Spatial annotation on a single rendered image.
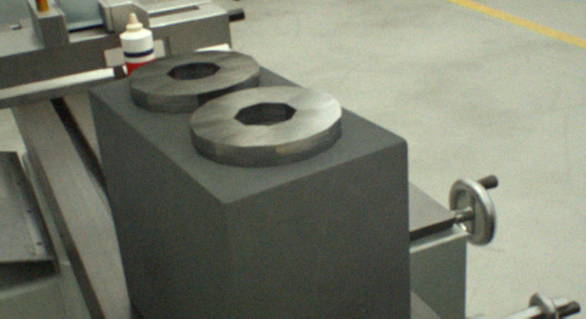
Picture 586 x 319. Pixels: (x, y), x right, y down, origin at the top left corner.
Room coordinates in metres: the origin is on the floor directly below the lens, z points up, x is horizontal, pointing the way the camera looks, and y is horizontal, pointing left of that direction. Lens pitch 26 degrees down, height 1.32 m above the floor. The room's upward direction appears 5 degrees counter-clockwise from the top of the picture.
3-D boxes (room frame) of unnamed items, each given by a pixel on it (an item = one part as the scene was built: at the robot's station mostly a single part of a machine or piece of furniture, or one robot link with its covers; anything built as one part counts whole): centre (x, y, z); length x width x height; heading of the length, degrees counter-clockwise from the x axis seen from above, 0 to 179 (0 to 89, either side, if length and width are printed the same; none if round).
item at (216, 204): (0.48, 0.04, 1.04); 0.22 x 0.12 x 0.20; 29
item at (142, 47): (1.03, 0.19, 1.00); 0.04 x 0.04 x 0.11
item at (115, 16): (1.15, 0.23, 1.03); 0.12 x 0.06 x 0.04; 21
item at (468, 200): (1.13, -0.26, 0.64); 0.16 x 0.12 x 0.12; 112
